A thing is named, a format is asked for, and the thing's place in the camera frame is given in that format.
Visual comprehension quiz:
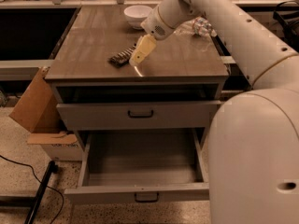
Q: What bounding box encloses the white ceramic bowl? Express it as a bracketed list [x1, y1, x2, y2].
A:
[123, 5, 152, 30]

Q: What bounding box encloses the white cardboard box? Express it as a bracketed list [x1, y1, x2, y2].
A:
[27, 132, 83, 161]

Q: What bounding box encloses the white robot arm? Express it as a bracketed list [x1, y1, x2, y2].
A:
[130, 0, 299, 224]

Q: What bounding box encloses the brown cardboard box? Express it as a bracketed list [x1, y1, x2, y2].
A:
[9, 67, 60, 133]

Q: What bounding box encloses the clear plastic water bottle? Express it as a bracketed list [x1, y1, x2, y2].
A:
[175, 17, 217, 37]

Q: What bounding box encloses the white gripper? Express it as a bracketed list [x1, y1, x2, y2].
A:
[129, 7, 175, 67]

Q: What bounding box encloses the open grey middle drawer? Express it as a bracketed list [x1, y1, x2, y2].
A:
[65, 129, 209, 204]

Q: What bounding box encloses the black metal stand leg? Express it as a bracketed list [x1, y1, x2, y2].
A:
[0, 161, 58, 224]

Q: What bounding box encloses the black floor cable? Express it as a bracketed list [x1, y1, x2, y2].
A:
[0, 154, 65, 224]

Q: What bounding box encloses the grey drawer cabinet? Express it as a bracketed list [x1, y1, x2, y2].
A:
[46, 5, 228, 144]

